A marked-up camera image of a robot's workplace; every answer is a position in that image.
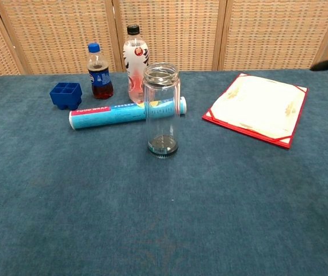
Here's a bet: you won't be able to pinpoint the clear drinking glass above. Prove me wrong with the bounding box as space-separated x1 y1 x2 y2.
142 62 181 160

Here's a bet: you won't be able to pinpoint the red certificate folder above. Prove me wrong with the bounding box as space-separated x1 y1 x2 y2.
201 72 310 150

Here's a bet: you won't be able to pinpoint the woven rattan folding screen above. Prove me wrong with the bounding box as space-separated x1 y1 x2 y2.
0 0 328 78

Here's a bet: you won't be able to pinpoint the pink drink bottle, black cap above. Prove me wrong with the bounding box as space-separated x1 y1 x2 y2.
123 24 150 104

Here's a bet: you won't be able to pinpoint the light blue food wrap box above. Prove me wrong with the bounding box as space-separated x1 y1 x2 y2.
68 96 188 131

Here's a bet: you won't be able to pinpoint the cola bottle with blue cap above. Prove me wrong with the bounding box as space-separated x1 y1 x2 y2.
87 43 115 100

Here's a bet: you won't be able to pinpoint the blue plastic ice cube tray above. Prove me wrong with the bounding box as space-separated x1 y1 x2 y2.
49 82 83 111

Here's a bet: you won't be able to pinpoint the blue carpet table cover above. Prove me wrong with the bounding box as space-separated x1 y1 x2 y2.
0 68 328 276

